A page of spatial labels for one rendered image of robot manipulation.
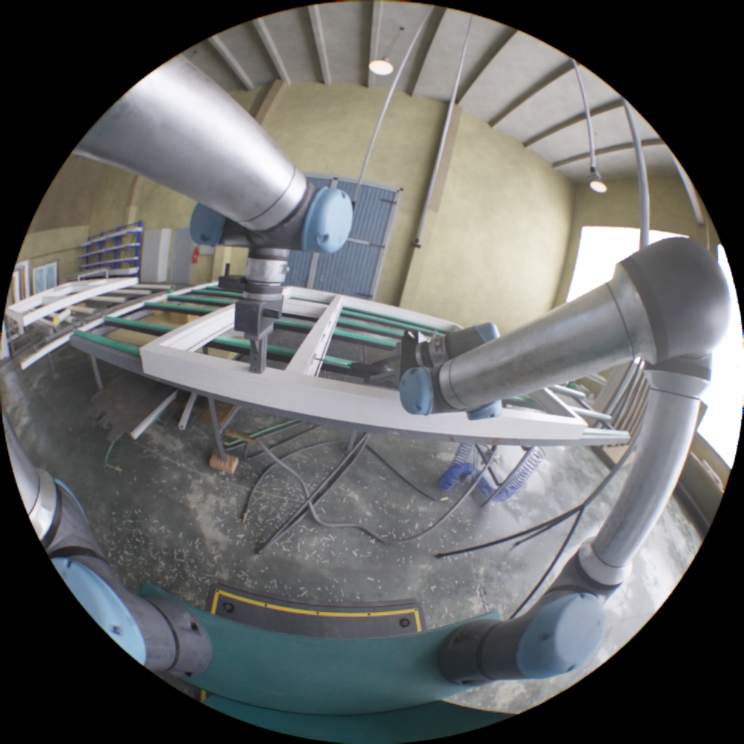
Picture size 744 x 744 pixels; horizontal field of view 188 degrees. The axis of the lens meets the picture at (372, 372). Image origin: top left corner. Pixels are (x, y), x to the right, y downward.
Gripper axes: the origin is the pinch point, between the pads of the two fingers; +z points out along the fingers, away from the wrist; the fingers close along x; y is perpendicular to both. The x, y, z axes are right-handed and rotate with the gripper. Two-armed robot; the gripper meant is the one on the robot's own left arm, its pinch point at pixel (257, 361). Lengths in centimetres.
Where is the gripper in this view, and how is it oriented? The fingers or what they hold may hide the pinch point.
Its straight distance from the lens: 48.5
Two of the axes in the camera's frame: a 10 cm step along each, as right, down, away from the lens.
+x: -0.6, -4.4, 9.0
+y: 9.7, 1.8, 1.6
